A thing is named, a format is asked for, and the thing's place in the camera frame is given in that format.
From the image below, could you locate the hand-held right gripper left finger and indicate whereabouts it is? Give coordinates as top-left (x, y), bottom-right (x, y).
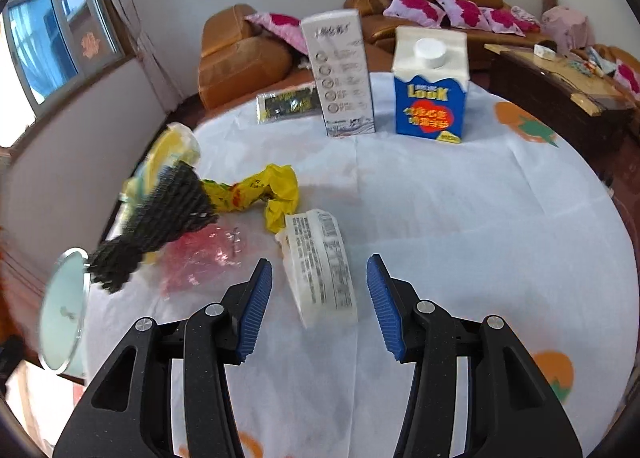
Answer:
top-left (52, 258), bottom-right (273, 458)

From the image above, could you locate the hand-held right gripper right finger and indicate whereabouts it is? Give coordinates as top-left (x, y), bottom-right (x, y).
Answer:
top-left (366, 254), bottom-right (583, 458)

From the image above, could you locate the clear red-print plastic bag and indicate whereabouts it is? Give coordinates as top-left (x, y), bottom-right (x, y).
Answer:
top-left (160, 225), bottom-right (246, 300)

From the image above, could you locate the yellow wrapper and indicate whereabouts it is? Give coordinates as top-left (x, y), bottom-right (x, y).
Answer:
top-left (200, 163), bottom-right (301, 234)

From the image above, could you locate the black foam net sleeve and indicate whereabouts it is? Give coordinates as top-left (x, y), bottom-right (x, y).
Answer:
top-left (89, 161), bottom-right (219, 295)

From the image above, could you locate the teal cartoon trash bin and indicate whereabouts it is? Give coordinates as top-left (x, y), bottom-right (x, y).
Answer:
top-left (38, 248), bottom-right (92, 379)

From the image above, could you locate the white orange-print tablecloth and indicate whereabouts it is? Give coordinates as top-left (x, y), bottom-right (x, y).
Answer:
top-left (75, 71), bottom-right (640, 458)

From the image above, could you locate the dark seaweed packet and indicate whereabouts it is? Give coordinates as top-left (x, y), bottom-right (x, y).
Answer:
top-left (256, 85), bottom-right (321, 125)

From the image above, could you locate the blue white-capped carton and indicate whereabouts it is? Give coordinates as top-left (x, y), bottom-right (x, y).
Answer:
top-left (391, 26), bottom-right (469, 145)

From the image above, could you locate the brown leather chaise sofa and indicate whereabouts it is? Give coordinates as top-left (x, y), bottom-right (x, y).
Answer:
top-left (198, 3), bottom-right (396, 112)

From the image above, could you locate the tall white milk carton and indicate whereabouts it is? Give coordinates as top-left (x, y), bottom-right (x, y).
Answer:
top-left (300, 9), bottom-right (376, 138)

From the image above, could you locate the dark wooden coffee table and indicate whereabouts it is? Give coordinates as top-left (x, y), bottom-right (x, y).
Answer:
top-left (484, 43), bottom-right (640, 159)

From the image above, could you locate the pink floral pillow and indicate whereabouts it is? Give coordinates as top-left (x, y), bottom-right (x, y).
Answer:
top-left (510, 6), bottom-right (542, 32)
top-left (244, 12), bottom-right (313, 56)
top-left (434, 0), bottom-right (488, 30)
top-left (480, 7), bottom-right (526, 34)
top-left (612, 58), bottom-right (640, 100)
top-left (383, 0), bottom-right (447, 29)

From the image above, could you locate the pink cloth cover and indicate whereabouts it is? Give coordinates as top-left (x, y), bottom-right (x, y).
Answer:
top-left (541, 6), bottom-right (597, 55)

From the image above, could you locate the sliding glass window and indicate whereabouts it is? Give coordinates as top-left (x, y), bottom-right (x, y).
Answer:
top-left (0, 0), bottom-right (128, 114)

